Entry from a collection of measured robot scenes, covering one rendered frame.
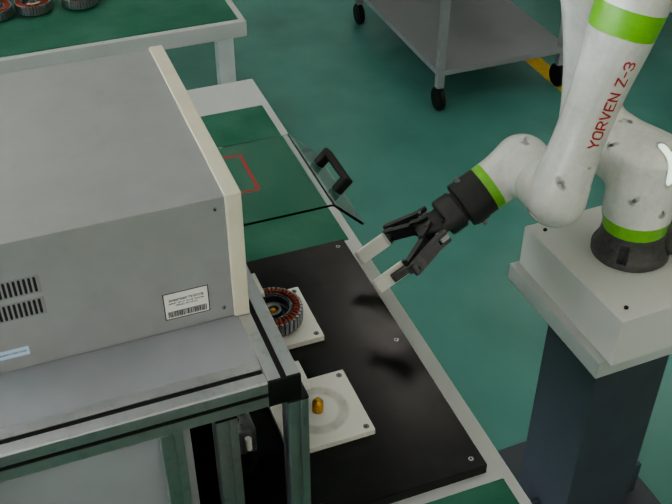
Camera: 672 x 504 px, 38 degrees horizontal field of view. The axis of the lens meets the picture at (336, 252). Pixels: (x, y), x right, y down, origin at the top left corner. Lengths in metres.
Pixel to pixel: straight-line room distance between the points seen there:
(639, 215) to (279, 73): 2.69
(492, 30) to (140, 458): 3.26
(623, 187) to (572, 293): 0.23
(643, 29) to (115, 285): 0.90
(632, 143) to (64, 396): 1.07
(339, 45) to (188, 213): 3.35
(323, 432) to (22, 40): 1.75
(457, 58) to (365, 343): 2.39
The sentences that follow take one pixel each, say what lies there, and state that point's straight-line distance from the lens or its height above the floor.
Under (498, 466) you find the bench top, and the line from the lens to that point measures 1.65.
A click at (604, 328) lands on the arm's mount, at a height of 0.81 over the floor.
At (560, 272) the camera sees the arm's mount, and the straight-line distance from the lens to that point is 1.91.
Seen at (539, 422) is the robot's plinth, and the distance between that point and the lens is 2.29.
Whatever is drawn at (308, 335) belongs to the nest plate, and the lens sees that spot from 1.79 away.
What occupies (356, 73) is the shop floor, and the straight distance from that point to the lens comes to 4.29.
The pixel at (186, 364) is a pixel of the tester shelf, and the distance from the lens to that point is 1.28.
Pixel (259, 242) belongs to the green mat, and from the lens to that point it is 2.06.
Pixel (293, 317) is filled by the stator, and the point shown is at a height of 0.82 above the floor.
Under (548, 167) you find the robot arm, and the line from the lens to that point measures 1.70.
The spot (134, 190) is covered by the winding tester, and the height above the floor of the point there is 1.32.
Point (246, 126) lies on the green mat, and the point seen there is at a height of 0.75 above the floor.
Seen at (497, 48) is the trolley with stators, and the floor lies 0.19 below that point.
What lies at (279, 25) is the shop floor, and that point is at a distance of 4.72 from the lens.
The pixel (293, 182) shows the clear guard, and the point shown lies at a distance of 1.68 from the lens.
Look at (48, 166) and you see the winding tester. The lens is 1.32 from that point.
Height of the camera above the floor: 2.01
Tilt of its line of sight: 39 degrees down
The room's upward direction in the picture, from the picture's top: straight up
